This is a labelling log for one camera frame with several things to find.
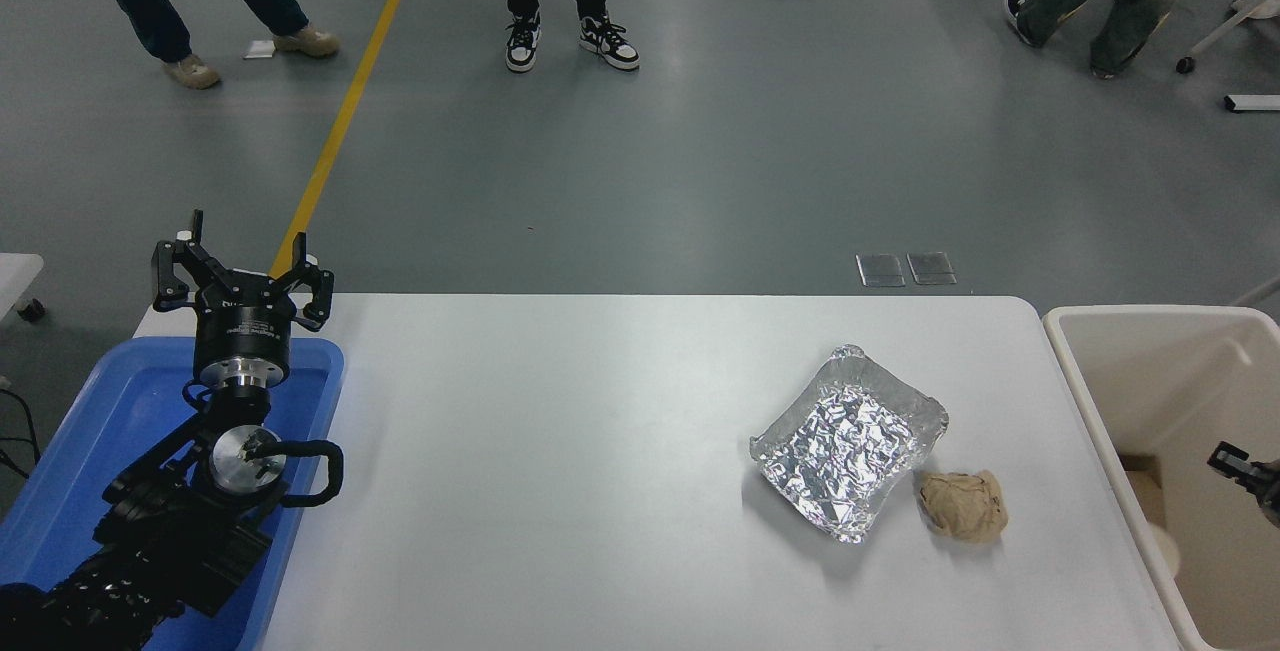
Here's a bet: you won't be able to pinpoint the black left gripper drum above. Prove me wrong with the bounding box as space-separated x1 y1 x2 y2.
194 275 299 367

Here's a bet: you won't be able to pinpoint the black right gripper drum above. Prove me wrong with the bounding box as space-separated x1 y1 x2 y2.
1247 461 1280 529

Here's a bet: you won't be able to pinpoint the white paper cup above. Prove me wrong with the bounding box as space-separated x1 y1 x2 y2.
1145 523 1182 577

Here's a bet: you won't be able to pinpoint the large pale plastic bin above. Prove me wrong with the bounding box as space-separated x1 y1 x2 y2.
1043 305 1280 651

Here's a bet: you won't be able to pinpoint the blue plastic tray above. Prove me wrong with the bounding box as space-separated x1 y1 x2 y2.
0 336 346 651

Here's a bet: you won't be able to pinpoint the white cart with caster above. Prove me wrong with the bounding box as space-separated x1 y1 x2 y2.
0 253 46 322

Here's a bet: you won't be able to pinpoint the crumpled tan paper ball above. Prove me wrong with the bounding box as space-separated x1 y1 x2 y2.
918 469 1009 544

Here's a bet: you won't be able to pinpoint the crumpled foil tray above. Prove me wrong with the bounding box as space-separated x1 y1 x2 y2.
750 344 950 544

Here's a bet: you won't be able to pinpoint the white chair base with casters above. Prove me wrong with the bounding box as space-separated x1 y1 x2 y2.
1175 0 1280 74

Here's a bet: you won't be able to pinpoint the black floor cables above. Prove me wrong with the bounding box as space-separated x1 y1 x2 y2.
0 386 41 480

